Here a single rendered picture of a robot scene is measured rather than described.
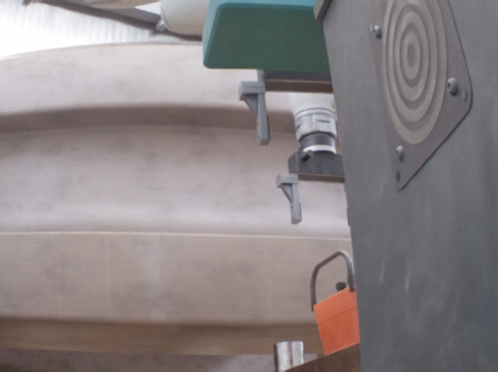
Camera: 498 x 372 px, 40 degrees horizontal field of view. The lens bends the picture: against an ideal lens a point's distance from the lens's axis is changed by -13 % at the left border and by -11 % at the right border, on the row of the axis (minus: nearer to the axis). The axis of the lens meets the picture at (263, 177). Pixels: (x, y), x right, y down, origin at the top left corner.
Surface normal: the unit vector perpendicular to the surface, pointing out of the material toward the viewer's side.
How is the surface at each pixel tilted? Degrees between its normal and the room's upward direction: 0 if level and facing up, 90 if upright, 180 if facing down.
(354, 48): 90
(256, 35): 180
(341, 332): 97
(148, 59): 90
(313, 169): 90
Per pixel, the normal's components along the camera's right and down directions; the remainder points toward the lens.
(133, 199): 0.18, -0.41
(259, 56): 0.07, 0.93
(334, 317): -0.92, 0.07
